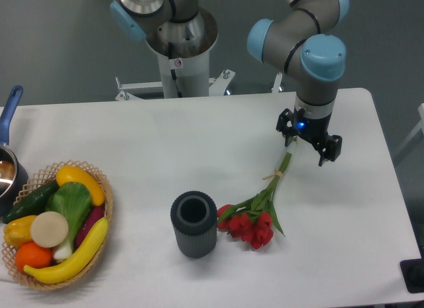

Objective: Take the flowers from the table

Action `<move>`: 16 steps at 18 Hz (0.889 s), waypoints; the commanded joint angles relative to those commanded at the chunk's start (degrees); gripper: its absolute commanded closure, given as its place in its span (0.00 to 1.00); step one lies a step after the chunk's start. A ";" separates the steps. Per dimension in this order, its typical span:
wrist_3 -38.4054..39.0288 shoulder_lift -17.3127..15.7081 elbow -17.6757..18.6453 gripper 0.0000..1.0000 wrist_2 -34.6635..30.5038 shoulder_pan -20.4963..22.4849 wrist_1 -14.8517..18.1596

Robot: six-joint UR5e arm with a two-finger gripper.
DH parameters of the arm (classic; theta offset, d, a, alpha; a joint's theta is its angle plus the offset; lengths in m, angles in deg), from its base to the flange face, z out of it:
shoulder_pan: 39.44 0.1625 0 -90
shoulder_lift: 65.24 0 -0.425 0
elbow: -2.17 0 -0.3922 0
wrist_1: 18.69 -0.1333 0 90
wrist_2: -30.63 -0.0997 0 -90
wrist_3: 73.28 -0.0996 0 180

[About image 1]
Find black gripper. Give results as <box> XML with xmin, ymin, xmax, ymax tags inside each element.
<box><xmin>276</xmin><ymin>109</ymin><xmax>343</xmax><ymax>167</ymax></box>

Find red tulip bouquet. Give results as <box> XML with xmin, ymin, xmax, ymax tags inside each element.
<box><xmin>217</xmin><ymin>140</ymin><xmax>297</xmax><ymax>250</ymax></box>

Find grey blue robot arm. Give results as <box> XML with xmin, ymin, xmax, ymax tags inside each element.
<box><xmin>110</xmin><ymin>0</ymin><xmax>349</xmax><ymax>162</ymax></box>

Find dark grey ribbed vase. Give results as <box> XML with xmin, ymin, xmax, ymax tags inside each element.
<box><xmin>170</xmin><ymin>191</ymin><xmax>218</xmax><ymax>258</ymax></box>

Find black box at edge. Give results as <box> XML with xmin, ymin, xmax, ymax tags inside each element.
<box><xmin>400</xmin><ymin>258</ymin><xmax>423</xmax><ymax>293</ymax></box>

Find purple sweet potato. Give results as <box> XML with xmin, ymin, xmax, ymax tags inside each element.
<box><xmin>74</xmin><ymin>207</ymin><xmax>104</xmax><ymax>248</ymax></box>

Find green bok choy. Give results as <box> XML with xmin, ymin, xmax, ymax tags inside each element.
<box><xmin>45</xmin><ymin>182</ymin><xmax>91</xmax><ymax>263</ymax></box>

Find yellow squash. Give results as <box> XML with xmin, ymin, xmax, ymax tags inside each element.
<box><xmin>56</xmin><ymin>165</ymin><xmax>105</xmax><ymax>207</ymax></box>

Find woven wicker basket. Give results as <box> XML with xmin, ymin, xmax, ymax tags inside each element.
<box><xmin>2</xmin><ymin>160</ymin><xmax>113</xmax><ymax>291</ymax></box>

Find yellow banana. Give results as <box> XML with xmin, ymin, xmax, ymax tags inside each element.
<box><xmin>24</xmin><ymin>217</ymin><xmax>109</xmax><ymax>284</ymax></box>

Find beige round disc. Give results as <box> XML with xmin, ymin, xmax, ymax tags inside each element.
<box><xmin>30</xmin><ymin>211</ymin><xmax>69</xmax><ymax>248</ymax></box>

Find dark green cucumber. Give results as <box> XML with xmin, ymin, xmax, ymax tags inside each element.
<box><xmin>3</xmin><ymin>180</ymin><xmax>59</xmax><ymax>224</ymax></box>

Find orange fruit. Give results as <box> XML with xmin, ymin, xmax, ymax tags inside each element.
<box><xmin>15</xmin><ymin>242</ymin><xmax>52</xmax><ymax>273</ymax></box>

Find yellow bell pepper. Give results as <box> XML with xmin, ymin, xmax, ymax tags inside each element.
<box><xmin>3</xmin><ymin>215</ymin><xmax>36</xmax><ymax>248</ymax></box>

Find white frame at right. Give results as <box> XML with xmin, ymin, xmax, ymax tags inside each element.
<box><xmin>392</xmin><ymin>104</ymin><xmax>423</xmax><ymax>166</ymax></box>

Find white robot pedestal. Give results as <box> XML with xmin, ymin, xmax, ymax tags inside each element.
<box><xmin>110</xmin><ymin>1</ymin><xmax>235</xmax><ymax>99</ymax></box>

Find blue handled saucepan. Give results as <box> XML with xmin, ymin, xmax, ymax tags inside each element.
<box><xmin>1</xmin><ymin>85</ymin><xmax>28</xmax><ymax>216</ymax></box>

